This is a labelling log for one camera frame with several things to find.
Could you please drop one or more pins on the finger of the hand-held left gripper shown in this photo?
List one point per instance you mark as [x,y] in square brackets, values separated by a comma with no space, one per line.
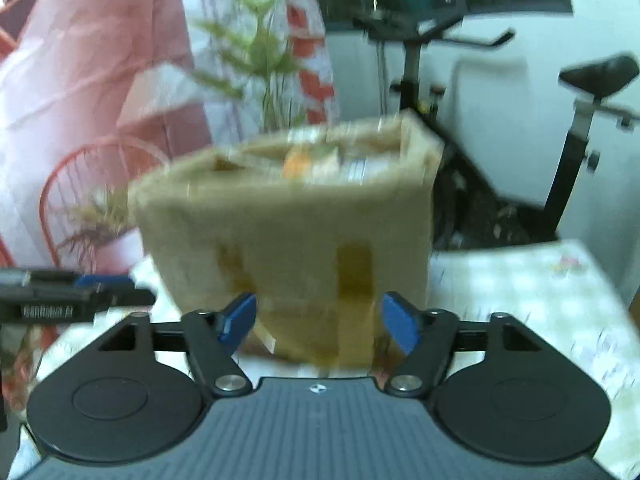
[125,298]
[107,281]

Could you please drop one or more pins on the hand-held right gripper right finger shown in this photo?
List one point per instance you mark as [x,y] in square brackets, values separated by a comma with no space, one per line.
[400,322]

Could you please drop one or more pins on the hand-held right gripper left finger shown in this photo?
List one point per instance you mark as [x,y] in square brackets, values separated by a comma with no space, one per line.
[237,322]

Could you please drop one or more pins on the plastic-lined cardboard box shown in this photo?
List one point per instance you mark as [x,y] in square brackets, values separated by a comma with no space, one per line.
[280,240]

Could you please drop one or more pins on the checked tablecloth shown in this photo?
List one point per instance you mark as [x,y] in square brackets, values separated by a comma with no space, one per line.
[525,285]

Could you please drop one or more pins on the black exercise bike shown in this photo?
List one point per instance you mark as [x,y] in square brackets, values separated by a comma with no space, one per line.
[600,72]

